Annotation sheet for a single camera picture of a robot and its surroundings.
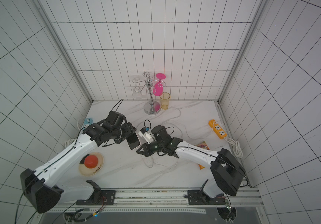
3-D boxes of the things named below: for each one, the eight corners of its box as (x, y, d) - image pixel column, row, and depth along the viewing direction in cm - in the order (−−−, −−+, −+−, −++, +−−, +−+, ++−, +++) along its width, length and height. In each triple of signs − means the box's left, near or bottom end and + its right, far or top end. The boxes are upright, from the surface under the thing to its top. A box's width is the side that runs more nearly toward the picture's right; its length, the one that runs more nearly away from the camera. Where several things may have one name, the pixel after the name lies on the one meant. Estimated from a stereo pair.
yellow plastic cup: (162, 112, 115) (162, 100, 104) (159, 105, 120) (158, 93, 109) (170, 109, 116) (171, 97, 105) (167, 103, 121) (168, 91, 110)
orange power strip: (220, 139, 97) (222, 138, 95) (207, 122, 106) (208, 120, 104) (226, 137, 98) (228, 135, 96) (212, 120, 108) (213, 118, 106)
